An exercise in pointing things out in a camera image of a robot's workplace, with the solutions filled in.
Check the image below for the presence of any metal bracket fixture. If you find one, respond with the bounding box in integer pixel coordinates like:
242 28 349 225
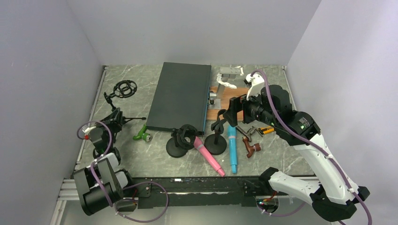
207 66 244 110

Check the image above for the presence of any green pipe fitting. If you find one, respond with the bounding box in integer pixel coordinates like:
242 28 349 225
133 124 152 142

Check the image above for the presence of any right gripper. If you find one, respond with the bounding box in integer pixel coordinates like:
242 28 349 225
223 86 278 128

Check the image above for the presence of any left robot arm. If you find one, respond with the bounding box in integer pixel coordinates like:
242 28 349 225
73 120 135 216

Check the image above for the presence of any black base frame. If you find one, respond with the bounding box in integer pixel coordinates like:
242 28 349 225
123 176 287 209

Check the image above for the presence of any wooden board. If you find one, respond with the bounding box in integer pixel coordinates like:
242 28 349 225
206 87 249 120

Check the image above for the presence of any black clip microphone stand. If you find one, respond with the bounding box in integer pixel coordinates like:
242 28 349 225
204 109 227 155

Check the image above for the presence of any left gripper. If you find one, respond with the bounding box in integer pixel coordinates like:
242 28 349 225
95 108 124 147

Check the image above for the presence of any yellow utility knife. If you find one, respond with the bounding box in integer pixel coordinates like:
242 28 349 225
257 126 275 135

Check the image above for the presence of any black flat box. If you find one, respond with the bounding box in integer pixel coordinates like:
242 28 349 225
146 62 212 135

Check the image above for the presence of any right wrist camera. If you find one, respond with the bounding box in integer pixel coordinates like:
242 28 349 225
245 72 265 100

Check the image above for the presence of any pink microphone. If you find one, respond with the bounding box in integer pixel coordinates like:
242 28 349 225
194 137 225 177

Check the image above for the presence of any blue microphone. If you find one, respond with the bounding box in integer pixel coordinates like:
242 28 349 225
227 125 238 174

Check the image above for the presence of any black shock mount stand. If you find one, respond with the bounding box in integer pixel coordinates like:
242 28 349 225
166 124 198 158

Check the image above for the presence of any black tripod microphone stand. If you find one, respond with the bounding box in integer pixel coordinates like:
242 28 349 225
103 80 146 126

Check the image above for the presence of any grey metal pipe fitting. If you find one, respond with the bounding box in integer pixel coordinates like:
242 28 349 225
235 126 264 142

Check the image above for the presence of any brown pipe fitting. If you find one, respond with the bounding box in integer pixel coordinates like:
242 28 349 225
242 137 261 158

